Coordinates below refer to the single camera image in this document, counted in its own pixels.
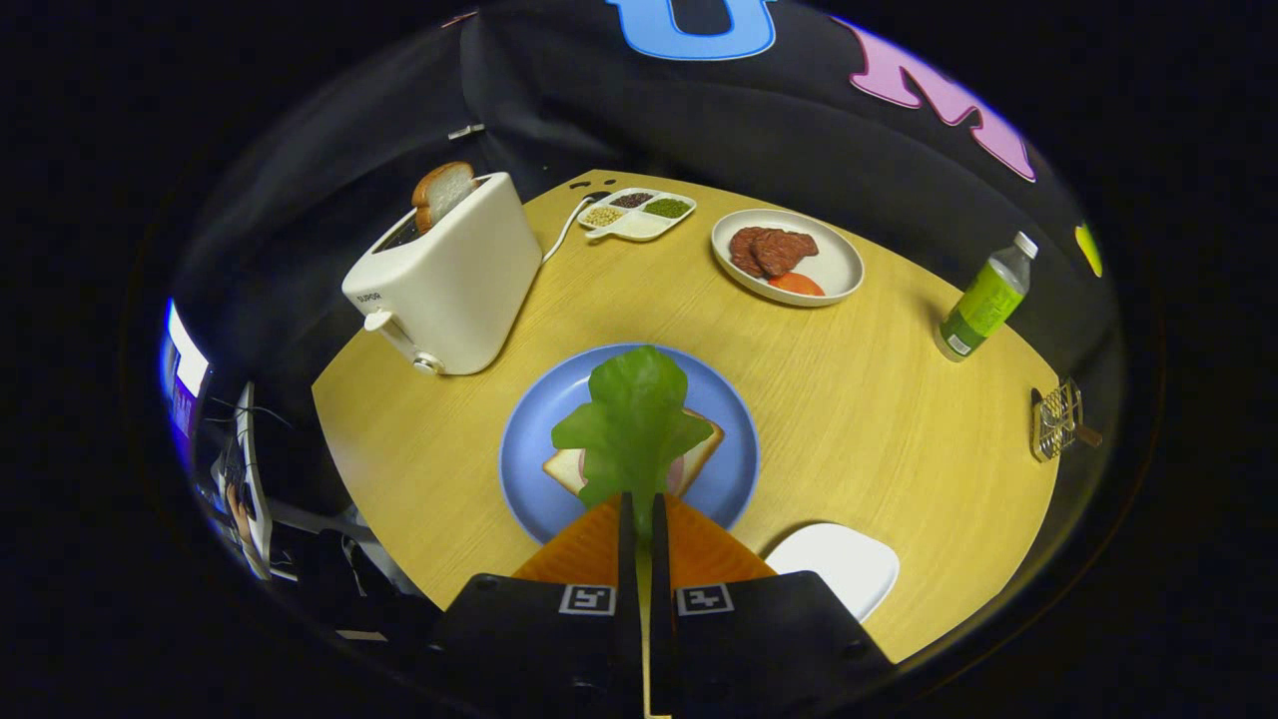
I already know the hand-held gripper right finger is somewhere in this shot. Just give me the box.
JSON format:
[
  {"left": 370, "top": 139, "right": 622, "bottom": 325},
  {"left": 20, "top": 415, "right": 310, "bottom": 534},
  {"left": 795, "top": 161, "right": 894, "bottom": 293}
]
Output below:
[{"left": 651, "top": 492, "right": 895, "bottom": 719}]

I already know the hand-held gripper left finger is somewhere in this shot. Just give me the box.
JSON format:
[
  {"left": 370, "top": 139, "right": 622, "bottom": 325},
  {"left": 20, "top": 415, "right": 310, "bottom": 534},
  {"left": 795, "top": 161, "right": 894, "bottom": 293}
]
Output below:
[{"left": 429, "top": 491, "right": 640, "bottom": 719}]

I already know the green lettuce leaf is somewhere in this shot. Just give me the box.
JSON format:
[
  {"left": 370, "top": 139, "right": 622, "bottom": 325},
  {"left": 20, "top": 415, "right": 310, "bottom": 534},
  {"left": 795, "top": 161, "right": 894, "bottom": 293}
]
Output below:
[{"left": 551, "top": 346, "right": 715, "bottom": 545}]

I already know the toasted bread slice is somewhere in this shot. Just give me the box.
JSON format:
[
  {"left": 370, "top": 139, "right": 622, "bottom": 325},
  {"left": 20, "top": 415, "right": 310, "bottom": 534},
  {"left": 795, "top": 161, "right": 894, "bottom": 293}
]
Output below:
[{"left": 412, "top": 161, "right": 477, "bottom": 236}]

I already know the pink ham slice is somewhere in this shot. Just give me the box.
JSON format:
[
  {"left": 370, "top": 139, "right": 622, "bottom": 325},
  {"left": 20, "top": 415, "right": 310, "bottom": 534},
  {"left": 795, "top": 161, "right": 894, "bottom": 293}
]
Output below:
[{"left": 571, "top": 447, "right": 692, "bottom": 498}]

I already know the bread slice with ham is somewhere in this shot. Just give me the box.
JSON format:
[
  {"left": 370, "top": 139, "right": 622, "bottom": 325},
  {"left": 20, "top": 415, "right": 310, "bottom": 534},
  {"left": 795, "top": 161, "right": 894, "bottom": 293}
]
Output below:
[{"left": 542, "top": 409, "right": 726, "bottom": 500}]

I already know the blue round plate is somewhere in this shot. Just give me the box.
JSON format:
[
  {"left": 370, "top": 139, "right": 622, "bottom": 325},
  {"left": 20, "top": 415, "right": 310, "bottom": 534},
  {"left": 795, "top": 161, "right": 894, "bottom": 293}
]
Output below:
[{"left": 498, "top": 344, "right": 761, "bottom": 545}]

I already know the white square plate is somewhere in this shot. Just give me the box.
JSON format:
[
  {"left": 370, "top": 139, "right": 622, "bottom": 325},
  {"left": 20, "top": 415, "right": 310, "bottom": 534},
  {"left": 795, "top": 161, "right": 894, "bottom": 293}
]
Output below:
[{"left": 764, "top": 522, "right": 901, "bottom": 624}]

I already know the brown meat patty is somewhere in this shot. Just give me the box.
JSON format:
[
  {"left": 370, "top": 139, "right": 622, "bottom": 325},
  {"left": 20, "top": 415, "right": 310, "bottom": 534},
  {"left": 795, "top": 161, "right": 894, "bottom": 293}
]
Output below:
[
  {"left": 729, "top": 228, "right": 775, "bottom": 279},
  {"left": 751, "top": 230, "right": 820, "bottom": 279}
]

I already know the white toaster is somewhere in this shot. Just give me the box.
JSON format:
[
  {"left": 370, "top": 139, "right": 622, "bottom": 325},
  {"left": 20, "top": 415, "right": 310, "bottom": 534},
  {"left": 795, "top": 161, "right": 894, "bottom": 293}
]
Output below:
[{"left": 341, "top": 172, "right": 543, "bottom": 377}]

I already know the white divided grain dish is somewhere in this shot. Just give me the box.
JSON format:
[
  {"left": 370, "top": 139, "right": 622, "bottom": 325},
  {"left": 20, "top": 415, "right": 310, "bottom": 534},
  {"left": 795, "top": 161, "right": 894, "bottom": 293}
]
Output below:
[{"left": 577, "top": 187, "right": 698, "bottom": 244}]

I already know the white round plate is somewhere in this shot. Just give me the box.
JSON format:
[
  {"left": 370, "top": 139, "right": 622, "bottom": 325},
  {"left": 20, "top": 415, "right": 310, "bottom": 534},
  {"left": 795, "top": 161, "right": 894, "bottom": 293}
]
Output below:
[{"left": 711, "top": 208, "right": 866, "bottom": 308}]

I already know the green label drink bottle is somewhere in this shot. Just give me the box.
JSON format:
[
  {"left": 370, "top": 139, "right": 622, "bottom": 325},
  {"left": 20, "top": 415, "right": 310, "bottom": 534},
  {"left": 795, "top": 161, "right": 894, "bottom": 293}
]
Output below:
[{"left": 935, "top": 231, "right": 1039, "bottom": 362}]

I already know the black backdrop cloth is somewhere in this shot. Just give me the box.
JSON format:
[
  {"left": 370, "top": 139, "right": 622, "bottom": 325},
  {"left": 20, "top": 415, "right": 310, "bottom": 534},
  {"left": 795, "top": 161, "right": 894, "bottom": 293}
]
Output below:
[{"left": 165, "top": 0, "right": 1124, "bottom": 440}]

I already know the computer monitor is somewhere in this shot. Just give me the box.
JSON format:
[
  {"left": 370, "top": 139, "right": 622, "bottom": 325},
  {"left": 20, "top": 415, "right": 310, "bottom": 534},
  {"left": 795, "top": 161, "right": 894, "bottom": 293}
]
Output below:
[{"left": 163, "top": 298, "right": 213, "bottom": 440}]

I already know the white power cable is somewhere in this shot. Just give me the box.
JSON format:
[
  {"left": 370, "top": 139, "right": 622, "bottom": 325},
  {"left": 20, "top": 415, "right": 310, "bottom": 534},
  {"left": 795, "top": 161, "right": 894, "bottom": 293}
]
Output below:
[{"left": 542, "top": 192, "right": 612, "bottom": 266}]

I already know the small metal wire basket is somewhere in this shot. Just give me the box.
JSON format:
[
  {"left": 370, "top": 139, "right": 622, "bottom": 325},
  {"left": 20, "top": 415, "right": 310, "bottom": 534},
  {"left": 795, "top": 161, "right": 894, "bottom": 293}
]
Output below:
[{"left": 1030, "top": 377, "right": 1104, "bottom": 463}]

